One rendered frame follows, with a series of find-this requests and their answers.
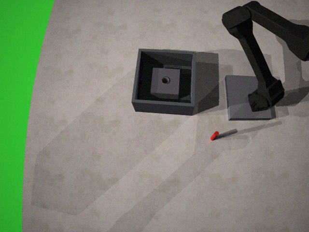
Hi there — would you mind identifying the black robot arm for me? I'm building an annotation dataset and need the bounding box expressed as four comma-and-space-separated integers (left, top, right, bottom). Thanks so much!
222, 1, 309, 112

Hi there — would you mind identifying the red peg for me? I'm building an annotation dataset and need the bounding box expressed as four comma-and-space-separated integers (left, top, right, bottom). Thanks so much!
211, 131, 219, 141

